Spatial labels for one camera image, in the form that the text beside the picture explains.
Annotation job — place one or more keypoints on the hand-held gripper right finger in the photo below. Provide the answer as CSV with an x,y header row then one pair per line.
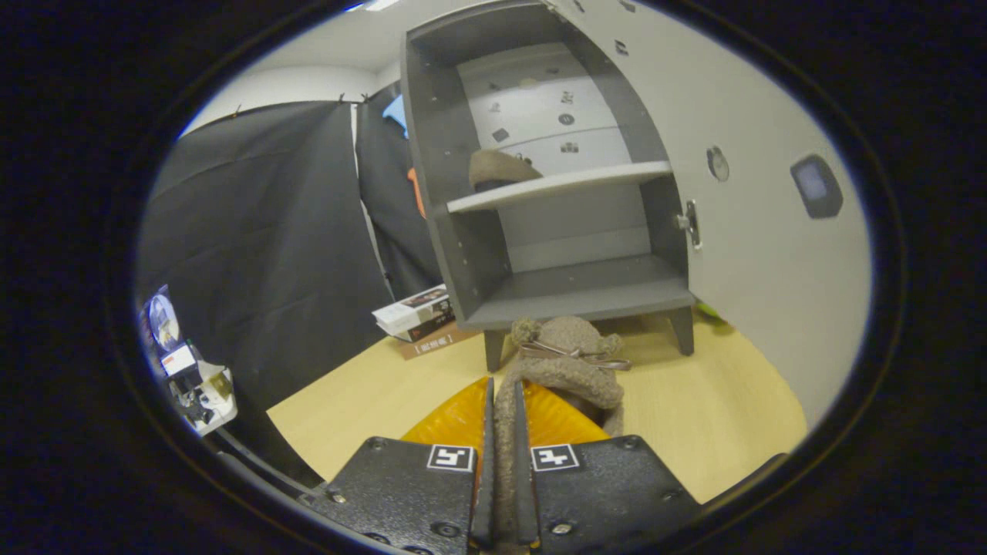
x,y
524,493

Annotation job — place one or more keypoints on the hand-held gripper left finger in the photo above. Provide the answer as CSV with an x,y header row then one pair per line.
x,y
484,493

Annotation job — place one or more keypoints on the brown fluffy shoe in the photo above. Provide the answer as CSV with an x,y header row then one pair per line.
x,y
497,168
563,370

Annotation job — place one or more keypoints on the grey shoe cabinet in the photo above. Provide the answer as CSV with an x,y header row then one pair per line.
x,y
463,254

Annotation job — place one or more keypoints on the white shoe cabinet door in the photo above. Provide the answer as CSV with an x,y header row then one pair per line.
x,y
756,254

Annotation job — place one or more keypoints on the brown book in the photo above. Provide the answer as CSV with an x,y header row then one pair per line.
x,y
436,344

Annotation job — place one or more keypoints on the green and pink plush toy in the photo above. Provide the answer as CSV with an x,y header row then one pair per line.
x,y
709,313

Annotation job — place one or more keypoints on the black backdrop cloth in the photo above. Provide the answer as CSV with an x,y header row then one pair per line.
x,y
270,231

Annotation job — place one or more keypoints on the large ceiling light panel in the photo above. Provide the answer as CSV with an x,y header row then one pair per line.
x,y
378,4

